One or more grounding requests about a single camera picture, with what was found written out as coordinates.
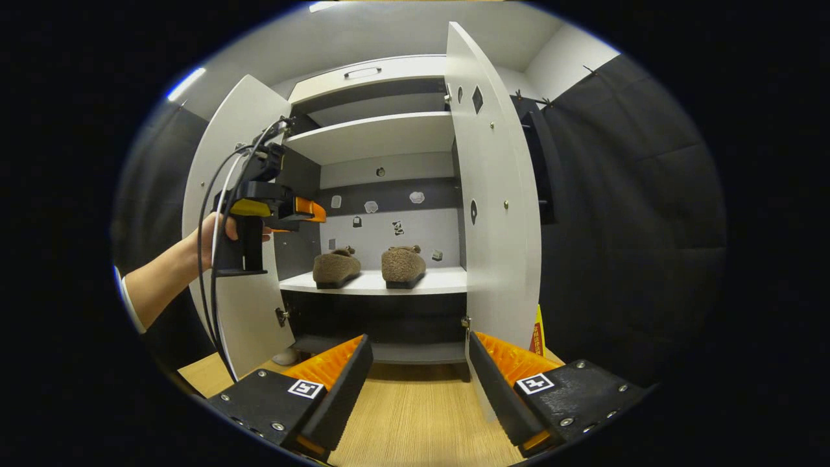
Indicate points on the white cabinet drawer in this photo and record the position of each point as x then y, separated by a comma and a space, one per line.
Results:
402, 71

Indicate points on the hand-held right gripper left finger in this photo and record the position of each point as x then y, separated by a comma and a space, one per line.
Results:
337, 395

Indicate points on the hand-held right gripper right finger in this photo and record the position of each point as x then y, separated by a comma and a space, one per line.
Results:
499, 395

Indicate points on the ceiling strip light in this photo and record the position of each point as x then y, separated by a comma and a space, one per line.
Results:
187, 84

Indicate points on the white cabinet door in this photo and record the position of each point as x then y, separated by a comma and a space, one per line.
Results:
499, 259
243, 311

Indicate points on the brown fuzzy shoe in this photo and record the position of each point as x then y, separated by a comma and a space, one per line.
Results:
402, 264
336, 266

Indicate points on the small white object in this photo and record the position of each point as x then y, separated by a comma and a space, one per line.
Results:
285, 357

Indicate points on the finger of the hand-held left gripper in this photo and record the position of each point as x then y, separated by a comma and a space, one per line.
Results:
310, 209

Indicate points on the ceiling light panel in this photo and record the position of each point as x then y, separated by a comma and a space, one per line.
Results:
322, 6

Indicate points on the black backdrop cloth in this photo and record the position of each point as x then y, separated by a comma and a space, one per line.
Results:
635, 227

